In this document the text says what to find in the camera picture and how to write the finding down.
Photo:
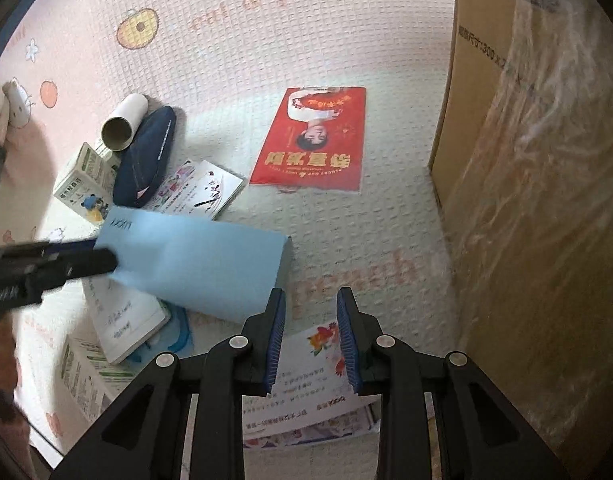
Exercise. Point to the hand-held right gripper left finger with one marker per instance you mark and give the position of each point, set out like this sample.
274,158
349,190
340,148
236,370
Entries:
276,340

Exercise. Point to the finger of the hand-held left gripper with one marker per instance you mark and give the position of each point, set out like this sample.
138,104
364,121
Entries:
86,262
71,245

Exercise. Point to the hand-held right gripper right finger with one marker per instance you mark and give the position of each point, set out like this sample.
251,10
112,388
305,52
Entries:
347,340

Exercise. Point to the white floral leaflet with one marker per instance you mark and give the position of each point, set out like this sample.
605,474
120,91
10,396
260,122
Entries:
306,380

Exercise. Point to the light blue box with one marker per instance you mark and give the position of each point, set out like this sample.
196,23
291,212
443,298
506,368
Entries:
196,265

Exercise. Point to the brown cardboard box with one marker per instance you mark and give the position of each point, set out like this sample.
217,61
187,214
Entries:
526,185

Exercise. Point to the person's left forearm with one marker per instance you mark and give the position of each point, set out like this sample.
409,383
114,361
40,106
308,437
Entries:
1,375

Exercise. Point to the green white carton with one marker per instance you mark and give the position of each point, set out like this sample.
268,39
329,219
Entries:
84,180
84,375

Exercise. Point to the white notebook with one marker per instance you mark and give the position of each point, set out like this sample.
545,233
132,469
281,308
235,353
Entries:
126,320

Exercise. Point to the blue plastic sleeve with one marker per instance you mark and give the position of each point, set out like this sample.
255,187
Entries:
180,327

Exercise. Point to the colourful printed booklet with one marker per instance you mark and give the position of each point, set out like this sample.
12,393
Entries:
311,432

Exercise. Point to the dark blue pouch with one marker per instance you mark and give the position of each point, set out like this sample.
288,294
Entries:
146,160

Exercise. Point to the white cardboard tube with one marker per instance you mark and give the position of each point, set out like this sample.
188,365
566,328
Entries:
124,120

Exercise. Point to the white printed booklet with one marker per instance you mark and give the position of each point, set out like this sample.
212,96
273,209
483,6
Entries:
206,190

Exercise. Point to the red printed packet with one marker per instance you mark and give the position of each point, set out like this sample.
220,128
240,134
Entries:
311,160

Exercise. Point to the pink cartoon printed mat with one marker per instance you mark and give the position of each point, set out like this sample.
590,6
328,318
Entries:
286,35

